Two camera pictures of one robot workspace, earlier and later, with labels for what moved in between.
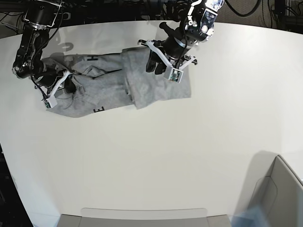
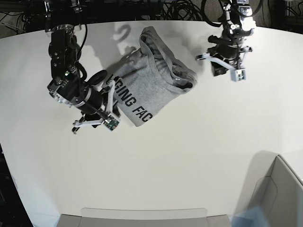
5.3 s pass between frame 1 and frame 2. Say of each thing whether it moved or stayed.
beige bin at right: stayed
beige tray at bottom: stayed
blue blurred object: stayed
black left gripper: moved
